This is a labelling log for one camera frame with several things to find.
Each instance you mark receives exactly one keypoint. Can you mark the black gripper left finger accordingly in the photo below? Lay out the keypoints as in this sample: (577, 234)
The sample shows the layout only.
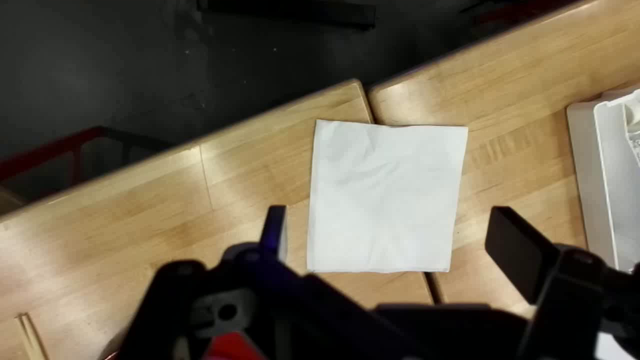
(272, 230)

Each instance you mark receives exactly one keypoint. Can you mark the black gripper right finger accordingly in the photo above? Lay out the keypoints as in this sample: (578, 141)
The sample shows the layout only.
(521, 250)

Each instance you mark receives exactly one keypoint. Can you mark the red metal frame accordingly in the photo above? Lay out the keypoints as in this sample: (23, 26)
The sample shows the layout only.
(46, 151)

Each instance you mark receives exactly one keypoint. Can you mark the wooden chopstick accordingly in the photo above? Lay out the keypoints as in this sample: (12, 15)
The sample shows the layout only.
(32, 336)

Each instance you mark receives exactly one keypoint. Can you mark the white paper napkin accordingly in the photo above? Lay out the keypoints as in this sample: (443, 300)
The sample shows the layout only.
(387, 192)

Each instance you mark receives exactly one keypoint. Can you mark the white divided tray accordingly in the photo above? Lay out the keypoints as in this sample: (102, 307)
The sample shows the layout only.
(610, 173)

